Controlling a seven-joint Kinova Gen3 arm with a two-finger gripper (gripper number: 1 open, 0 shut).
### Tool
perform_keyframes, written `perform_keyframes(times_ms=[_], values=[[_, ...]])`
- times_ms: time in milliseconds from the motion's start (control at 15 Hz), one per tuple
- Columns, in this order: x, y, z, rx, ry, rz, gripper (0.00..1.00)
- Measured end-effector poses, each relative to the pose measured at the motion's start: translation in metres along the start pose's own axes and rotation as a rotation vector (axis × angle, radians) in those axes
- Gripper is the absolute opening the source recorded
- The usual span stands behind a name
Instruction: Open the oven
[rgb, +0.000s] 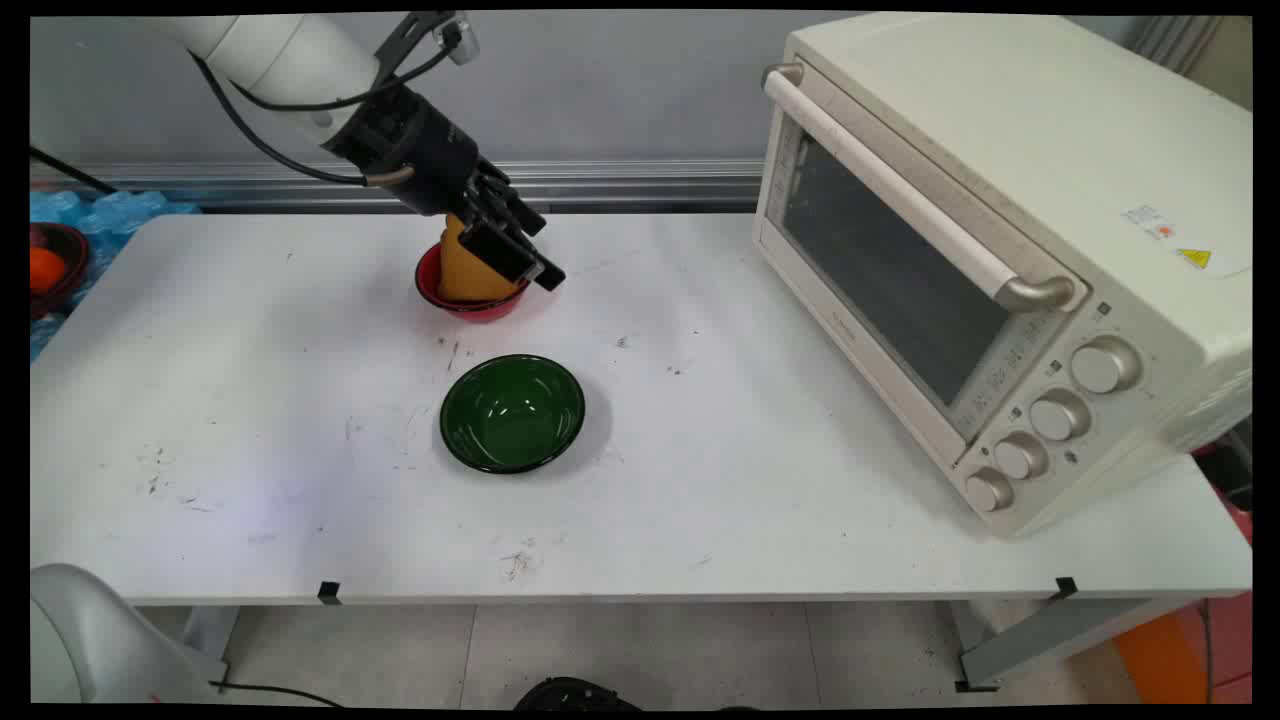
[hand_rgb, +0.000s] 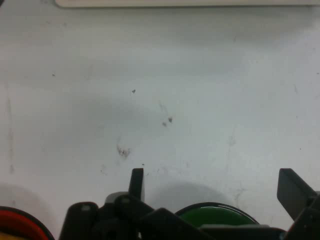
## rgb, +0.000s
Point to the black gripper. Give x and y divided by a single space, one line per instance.
415 150

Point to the brown toast bread slice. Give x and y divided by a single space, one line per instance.
460 275

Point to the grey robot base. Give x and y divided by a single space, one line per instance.
90 640

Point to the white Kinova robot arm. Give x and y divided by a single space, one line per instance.
290 55

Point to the red bowl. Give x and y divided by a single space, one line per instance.
482 312

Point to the dark green bowl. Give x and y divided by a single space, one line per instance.
512 412

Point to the blue plastic bag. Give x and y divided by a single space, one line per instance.
120 212

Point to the black tape piece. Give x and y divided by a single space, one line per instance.
329 592
1066 588

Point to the black object on floor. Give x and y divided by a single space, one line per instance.
575 695

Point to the orange fruit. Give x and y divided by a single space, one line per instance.
45 270

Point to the white table leg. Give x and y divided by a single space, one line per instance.
212 640

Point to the silver oven knob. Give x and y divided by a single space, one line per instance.
1020 456
1060 415
988 490
1105 365

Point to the cream toaster oven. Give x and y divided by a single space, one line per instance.
1050 130

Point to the white label sticker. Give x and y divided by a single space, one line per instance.
1150 220

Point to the grey table leg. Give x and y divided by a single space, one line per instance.
1060 635

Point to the yellow warning sticker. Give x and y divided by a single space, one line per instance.
1193 258

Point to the orange red box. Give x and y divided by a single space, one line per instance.
1190 650

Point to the aluminium rail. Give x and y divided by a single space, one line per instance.
600 180

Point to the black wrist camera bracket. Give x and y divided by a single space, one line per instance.
410 35

